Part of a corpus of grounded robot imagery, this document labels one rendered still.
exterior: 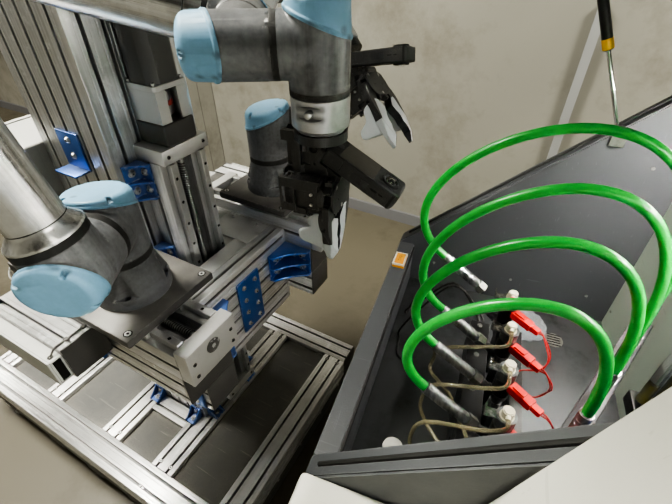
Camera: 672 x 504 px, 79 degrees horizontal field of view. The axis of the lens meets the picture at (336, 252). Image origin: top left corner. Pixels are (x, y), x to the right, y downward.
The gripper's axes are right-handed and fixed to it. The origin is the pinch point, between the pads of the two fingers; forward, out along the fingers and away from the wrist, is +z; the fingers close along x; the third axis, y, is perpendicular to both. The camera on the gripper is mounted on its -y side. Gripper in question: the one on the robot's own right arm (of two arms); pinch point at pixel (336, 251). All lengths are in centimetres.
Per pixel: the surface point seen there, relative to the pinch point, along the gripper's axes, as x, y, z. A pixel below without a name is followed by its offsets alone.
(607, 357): 12.8, -35.1, -4.8
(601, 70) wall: -182, -63, 11
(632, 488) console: 29.0, -33.1, -9.0
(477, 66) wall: -190, -8, 15
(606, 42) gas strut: -43, -35, -25
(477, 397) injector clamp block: 1.5, -26.8, 23.9
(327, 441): 16.4, -4.5, 26.9
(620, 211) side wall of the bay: -43, -49, 7
